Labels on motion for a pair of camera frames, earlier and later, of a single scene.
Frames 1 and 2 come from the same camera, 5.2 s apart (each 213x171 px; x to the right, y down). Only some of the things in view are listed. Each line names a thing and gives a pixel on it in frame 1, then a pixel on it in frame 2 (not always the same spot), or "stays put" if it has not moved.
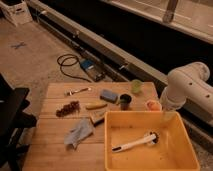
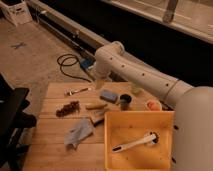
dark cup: x=125 y=100 stays put
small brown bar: x=69 y=92 stays put
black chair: x=13 y=120 stays put
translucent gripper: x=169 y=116 -> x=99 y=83
